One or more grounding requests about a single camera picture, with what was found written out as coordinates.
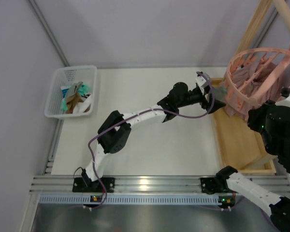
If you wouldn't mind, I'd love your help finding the wooden rod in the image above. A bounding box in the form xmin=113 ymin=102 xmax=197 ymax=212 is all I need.
xmin=272 ymin=0 xmax=290 ymax=32

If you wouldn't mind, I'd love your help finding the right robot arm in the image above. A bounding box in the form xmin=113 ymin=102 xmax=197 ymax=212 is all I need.
xmin=214 ymin=101 xmax=290 ymax=232

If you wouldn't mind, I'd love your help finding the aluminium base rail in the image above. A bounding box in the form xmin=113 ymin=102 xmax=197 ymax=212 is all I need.
xmin=30 ymin=175 xmax=290 ymax=194

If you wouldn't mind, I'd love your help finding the white plastic basket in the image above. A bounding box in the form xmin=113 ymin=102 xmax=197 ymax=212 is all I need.
xmin=44 ymin=65 xmax=97 ymax=119

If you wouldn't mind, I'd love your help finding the pink round clip hanger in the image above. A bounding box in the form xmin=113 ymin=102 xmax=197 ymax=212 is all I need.
xmin=220 ymin=46 xmax=290 ymax=121

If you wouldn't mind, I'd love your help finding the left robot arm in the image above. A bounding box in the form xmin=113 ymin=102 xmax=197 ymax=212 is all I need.
xmin=72 ymin=82 xmax=226 ymax=193

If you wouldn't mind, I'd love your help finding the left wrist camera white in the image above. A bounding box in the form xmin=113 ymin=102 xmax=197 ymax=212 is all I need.
xmin=196 ymin=71 xmax=210 ymax=95

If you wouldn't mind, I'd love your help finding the wooden upright post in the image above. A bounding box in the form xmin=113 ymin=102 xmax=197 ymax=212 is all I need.
xmin=235 ymin=0 xmax=272 ymax=55

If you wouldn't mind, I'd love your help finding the green blue patterned sock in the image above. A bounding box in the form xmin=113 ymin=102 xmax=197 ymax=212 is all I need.
xmin=60 ymin=86 xmax=75 ymax=112

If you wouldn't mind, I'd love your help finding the grey sock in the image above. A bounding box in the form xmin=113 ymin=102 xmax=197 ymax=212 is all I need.
xmin=65 ymin=82 xmax=83 ymax=101
xmin=214 ymin=87 xmax=228 ymax=103

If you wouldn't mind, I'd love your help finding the white slotted cable duct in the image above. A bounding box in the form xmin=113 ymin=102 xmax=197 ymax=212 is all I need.
xmin=39 ymin=194 xmax=234 ymax=205

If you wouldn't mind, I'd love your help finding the wooden tray frame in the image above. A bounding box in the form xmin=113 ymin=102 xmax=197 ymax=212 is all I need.
xmin=205 ymin=77 xmax=277 ymax=176

